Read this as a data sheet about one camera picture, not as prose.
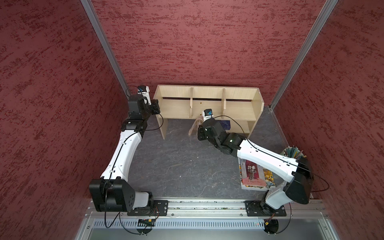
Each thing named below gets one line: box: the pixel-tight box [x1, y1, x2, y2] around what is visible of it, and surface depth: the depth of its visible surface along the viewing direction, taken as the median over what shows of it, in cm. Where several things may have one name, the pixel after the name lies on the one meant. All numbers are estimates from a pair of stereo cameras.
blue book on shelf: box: [219, 120, 231, 130], surface depth 92 cm
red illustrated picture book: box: [238, 157, 276, 191], surface depth 84 cm
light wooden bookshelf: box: [154, 85, 264, 140], surface depth 86 cm
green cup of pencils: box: [280, 145, 307, 159], surface depth 81 cm
